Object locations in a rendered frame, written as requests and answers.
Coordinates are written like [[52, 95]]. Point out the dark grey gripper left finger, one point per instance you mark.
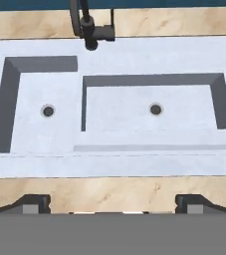
[[35, 203]]

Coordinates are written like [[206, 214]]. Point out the black sink tap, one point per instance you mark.
[[90, 30]]

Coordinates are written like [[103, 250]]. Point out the pale grey double sink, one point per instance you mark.
[[117, 109]]

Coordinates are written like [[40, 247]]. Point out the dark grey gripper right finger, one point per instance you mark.
[[192, 202]]

